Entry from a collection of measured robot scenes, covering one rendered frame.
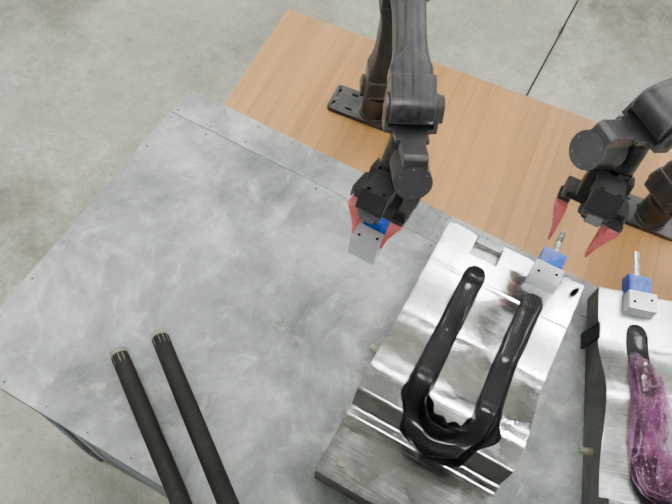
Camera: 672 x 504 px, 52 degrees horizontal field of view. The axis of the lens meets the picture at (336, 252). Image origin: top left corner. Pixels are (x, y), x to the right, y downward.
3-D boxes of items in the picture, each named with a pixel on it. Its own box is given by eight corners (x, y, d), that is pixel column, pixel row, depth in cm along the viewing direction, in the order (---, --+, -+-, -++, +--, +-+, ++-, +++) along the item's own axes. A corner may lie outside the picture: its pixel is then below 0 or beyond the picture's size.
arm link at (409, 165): (442, 201, 101) (456, 127, 94) (383, 199, 101) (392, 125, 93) (431, 159, 110) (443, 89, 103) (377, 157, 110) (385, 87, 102)
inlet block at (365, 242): (381, 196, 126) (384, 180, 121) (405, 208, 125) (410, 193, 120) (347, 252, 121) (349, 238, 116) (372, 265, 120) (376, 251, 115)
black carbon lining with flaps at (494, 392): (464, 266, 125) (477, 240, 116) (547, 307, 122) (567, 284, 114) (377, 436, 109) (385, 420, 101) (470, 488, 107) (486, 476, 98)
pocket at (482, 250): (473, 243, 129) (478, 234, 126) (500, 256, 128) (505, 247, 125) (464, 262, 127) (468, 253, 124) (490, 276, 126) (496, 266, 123)
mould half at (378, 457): (440, 244, 134) (455, 207, 123) (566, 306, 130) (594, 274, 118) (313, 477, 112) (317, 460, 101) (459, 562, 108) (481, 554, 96)
